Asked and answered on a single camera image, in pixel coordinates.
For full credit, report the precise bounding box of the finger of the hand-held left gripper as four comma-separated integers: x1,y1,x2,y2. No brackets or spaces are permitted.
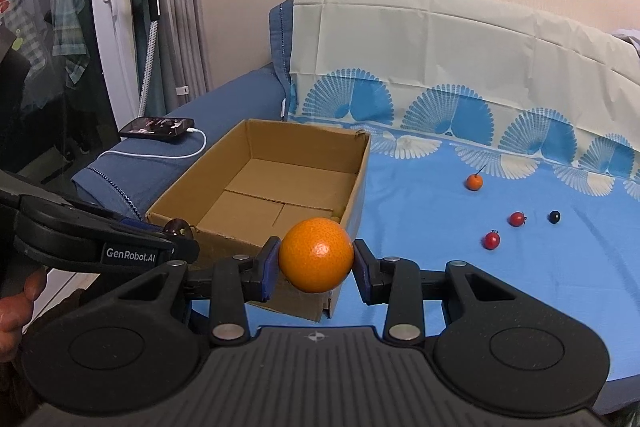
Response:
122,216,173,240

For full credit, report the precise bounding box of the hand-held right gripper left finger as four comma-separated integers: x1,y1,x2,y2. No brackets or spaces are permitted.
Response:
106,236,282,348

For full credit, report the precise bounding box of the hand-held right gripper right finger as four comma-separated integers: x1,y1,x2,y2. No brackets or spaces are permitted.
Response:
352,241,542,348

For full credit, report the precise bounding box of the dark brown fruit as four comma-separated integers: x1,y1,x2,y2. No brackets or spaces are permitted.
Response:
165,218,197,239

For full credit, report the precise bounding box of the large orange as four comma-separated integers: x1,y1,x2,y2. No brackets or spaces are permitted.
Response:
278,217,354,294

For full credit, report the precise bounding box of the brown cardboard box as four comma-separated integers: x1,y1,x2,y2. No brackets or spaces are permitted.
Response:
145,119,372,323

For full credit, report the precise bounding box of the small orange with stem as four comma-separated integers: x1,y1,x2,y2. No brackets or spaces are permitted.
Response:
465,164,487,192

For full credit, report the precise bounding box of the person's left hand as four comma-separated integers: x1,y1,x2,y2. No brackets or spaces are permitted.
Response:
0,268,48,363

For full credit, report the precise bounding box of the black smartphone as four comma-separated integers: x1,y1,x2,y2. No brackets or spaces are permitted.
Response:
119,117,196,142

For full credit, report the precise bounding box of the blue sofa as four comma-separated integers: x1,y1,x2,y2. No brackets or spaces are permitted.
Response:
71,0,296,228

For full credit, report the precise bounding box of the plaid shirt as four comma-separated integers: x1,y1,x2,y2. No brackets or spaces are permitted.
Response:
50,0,91,85

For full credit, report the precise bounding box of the blue fan-print sheet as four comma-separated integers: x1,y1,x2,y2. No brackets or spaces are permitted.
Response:
287,0,640,383

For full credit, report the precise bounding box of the light lavender cloth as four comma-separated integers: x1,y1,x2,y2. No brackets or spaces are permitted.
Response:
612,27,640,58

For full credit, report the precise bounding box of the white charging cable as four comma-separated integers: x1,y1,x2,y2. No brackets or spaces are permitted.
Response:
97,127,207,160

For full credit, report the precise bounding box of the white door frame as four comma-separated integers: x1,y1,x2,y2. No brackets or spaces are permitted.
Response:
87,0,146,128

